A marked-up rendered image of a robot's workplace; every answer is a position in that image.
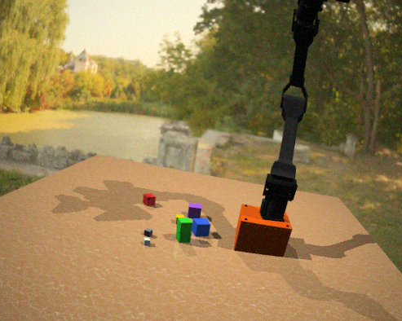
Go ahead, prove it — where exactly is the blue cube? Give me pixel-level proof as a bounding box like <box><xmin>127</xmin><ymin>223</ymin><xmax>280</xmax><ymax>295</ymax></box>
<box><xmin>191</xmin><ymin>218</ymin><xmax>211</xmax><ymax>236</ymax></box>

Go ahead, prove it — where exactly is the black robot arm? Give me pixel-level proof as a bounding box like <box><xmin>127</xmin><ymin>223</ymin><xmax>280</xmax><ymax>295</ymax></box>
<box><xmin>259</xmin><ymin>0</ymin><xmax>320</xmax><ymax>222</ymax></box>

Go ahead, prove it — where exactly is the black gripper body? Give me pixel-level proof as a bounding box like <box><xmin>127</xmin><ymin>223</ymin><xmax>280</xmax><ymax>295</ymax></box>
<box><xmin>300</xmin><ymin>0</ymin><xmax>350</xmax><ymax>13</ymax></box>

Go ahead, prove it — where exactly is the green block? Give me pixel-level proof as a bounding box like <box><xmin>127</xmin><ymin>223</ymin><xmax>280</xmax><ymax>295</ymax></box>
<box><xmin>176</xmin><ymin>218</ymin><xmax>192</xmax><ymax>233</ymax></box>
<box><xmin>175</xmin><ymin>230</ymin><xmax>192</xmax><ymax>243</ymax></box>

